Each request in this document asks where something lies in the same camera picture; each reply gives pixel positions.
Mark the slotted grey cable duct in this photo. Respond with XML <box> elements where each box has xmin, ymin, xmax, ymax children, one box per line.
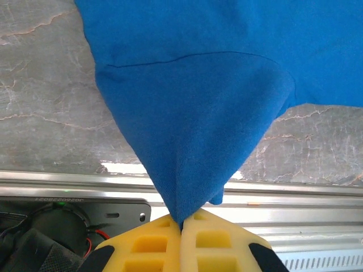
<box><xmin>279</xmin><ymin>249</ymin><xmax>363</xmax><ymax>272</ymax></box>

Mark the red power wire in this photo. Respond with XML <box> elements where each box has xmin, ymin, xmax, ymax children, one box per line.
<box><xmin>85</xmin><ymin>226</ymin><xmax>111</xmax><ymax>258</ymax></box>

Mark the blue t-shirt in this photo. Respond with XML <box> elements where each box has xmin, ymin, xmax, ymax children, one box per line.
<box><xmin>74</xmin><ymin>0</ymin><xmax>363</xmax><ymax>224</ymax></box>

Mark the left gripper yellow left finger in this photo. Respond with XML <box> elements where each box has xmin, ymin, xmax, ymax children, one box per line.
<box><xmin>81</xmin><ymin>214</ymin><xmax>182</xmax><ymax>272</ymax></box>

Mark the wide aluminium base rail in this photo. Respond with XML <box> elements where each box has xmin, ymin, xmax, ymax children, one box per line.
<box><xmin>0</xmin><ymin>169</ymin><xmax>363</xmax><ymax>254</ymax></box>

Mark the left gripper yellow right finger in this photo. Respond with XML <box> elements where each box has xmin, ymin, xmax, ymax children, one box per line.
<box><xmin>180</xmin><ymin>208</ymin><xmax>289</xmax><ymax>272</ymax></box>

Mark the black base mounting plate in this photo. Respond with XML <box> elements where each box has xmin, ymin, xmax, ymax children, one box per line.
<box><xmin>0</xmin><ymin>197</ymin><xmax>153</xmax><ymax>256</ymax></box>

